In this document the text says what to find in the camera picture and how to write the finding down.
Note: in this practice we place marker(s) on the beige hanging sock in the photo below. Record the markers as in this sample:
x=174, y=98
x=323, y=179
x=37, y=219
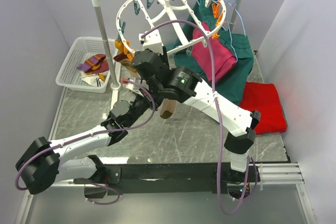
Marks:
x=168, y=108

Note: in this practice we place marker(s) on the light blue wire hanger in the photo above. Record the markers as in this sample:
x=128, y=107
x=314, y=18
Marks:
x=235, y=5

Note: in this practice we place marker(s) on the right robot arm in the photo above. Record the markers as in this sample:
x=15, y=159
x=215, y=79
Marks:
x=186, y=87

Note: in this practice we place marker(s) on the red folded cloth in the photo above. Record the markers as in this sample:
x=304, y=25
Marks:
x=264, y=98

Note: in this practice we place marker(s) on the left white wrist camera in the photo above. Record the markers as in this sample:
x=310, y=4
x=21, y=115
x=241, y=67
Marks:
x=133, y=85

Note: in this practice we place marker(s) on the white sock black stripes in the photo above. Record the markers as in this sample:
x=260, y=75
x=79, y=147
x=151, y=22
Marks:
x=92, y=79

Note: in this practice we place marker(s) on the white round clip hanger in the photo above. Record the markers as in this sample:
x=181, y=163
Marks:
x=169, y=7

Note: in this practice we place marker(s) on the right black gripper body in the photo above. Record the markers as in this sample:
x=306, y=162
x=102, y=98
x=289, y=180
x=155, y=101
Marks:
x=164, y=57

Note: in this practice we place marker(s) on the black base bar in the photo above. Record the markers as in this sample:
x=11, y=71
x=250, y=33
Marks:
x=159, y=178

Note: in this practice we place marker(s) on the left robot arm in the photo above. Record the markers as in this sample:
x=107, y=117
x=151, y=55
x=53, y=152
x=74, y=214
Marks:
x=47, y=162

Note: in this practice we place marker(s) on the white plastic basket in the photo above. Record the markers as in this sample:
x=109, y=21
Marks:
x=82, y=49

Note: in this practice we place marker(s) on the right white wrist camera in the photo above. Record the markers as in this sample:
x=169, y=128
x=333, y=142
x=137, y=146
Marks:
x=152, y=41

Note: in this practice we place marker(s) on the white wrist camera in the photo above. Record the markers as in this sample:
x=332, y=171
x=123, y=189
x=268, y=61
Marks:
x=152, y=41
x=133, y=85

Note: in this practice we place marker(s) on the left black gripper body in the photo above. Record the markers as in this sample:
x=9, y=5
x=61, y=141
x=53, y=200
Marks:
x=144, y=100

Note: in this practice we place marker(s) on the orange sock in basket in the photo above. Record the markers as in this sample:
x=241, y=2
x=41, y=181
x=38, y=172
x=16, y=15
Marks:
x=102, y=77

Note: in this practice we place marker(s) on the purple orange striped sock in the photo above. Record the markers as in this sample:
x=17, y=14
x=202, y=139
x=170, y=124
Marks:
x=89, y=63

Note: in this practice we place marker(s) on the maroon orange striped sock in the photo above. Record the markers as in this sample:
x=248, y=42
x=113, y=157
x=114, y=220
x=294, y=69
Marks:
x=126, y=62

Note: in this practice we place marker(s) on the green garment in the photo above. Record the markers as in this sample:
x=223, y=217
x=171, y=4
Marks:
x=234, y=61

